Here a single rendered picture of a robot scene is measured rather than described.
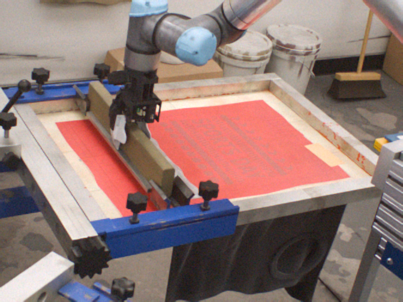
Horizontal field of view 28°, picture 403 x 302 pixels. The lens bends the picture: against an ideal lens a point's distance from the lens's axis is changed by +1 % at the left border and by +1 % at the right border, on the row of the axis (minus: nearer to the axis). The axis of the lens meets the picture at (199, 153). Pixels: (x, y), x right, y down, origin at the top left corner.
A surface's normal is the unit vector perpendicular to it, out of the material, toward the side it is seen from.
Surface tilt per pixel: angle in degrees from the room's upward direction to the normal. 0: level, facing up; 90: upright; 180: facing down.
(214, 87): 90
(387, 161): 90
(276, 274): 92
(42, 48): 90
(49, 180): 0
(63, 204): 0
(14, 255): 0
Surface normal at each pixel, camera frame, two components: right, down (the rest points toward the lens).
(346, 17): 0.47, 0.51
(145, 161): -0.87, 0.13
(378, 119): 0.15, -0.85
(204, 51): 0.79, 0.42
